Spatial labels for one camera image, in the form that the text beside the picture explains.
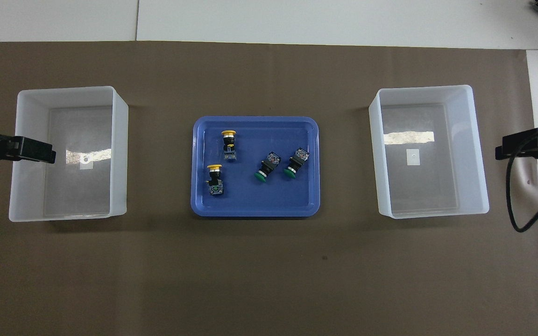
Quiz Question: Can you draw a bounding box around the yellow push button switch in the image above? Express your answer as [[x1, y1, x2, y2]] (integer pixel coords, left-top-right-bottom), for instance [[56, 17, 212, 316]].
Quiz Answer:
[[206, 164, 224, 196], [221, 130, 238, 162]]

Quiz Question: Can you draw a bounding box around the green push button switch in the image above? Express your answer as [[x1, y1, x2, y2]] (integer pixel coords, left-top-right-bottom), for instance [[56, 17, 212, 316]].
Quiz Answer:
[[254, 152, 282, 182], [283, 147, 310, 179]]

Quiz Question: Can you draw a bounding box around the translucent white plastic box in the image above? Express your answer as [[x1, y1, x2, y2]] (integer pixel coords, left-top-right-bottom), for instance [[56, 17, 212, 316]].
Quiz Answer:
[[368, 84, 490, 219], [9, 86, 129, 223]]

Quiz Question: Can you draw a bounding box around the blue plastic tray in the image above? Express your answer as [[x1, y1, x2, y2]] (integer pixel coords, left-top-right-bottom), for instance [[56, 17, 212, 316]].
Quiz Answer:
[[191, 116, 321, 218]]

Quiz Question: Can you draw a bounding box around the brown table mat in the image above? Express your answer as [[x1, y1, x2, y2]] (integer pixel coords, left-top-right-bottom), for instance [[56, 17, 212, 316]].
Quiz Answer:
[[0, 41, 538, 336]]

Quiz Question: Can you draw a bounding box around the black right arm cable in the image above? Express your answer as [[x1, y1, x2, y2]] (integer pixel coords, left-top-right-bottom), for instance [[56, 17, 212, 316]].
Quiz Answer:
[[506, 124, 538, 233]]

